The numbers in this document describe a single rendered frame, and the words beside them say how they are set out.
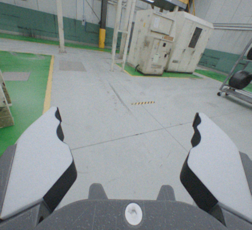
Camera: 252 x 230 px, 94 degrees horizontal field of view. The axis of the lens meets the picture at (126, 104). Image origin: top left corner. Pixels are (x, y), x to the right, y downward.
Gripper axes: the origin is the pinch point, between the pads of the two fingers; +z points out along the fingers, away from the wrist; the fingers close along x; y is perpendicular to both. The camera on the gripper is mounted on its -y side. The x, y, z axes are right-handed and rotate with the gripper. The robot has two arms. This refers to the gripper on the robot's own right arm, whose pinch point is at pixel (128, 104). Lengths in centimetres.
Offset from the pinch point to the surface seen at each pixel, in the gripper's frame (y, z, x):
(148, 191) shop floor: 111, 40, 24
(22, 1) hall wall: -135, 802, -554
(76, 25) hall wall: -46, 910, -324
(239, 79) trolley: 86, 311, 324
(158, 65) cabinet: 82, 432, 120
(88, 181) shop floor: 104, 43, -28
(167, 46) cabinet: 21, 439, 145
